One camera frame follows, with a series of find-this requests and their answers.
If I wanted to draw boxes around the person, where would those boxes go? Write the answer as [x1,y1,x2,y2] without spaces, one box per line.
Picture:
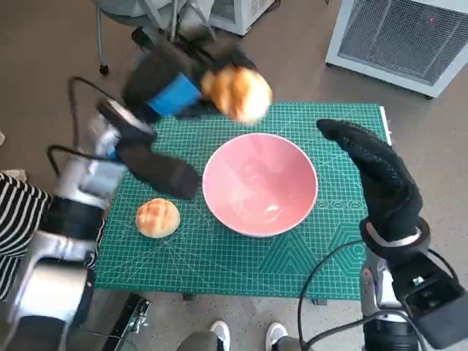
[93,0,220,50]
[0,171,107,301]
[175,320,306,351]

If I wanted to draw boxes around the long orange glazed toy bread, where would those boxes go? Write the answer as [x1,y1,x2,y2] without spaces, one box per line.
[200,64,273,124]

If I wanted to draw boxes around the black metal stand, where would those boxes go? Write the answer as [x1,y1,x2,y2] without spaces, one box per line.
[104,292,153,351]

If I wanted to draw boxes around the round pale toy bun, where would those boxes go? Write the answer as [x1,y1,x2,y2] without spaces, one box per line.
[135,197,181,239]

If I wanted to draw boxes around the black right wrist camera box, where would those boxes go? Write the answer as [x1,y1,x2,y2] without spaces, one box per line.
[390,252,468,350]

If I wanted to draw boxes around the bare left robot hand, blue tape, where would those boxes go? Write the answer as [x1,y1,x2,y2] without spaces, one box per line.
[122,38,257,120]

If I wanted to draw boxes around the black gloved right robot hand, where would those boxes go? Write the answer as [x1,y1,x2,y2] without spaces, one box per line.
[316,118,424,242]

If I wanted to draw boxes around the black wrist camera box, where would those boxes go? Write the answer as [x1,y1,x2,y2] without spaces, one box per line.
[390,252,468,350]
[116,140,203,200]

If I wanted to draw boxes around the long black robot cable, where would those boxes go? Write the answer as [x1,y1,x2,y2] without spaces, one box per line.
[298,241,409,351]

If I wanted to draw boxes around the grey wheeled chair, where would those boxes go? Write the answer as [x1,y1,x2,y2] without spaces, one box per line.
[95,0,220,76]

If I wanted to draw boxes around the large white mesh-front cabinet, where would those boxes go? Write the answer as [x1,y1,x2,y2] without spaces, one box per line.
[325,0,468,99]

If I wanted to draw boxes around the small white mesh-front cabinet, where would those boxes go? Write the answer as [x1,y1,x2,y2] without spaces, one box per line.
[210,0,282,37]

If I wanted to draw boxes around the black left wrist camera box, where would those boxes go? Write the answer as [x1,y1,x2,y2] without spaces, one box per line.
[116,140,203,200]

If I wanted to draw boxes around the pink bowl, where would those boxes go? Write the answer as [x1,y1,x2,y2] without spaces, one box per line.
[203,133,318,238]

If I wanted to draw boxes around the green cutting mat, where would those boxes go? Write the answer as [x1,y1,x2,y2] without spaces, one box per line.
[93,102,388,301]

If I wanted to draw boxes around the short black camera cable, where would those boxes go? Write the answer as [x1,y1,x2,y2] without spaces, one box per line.
[427,248,460,284]

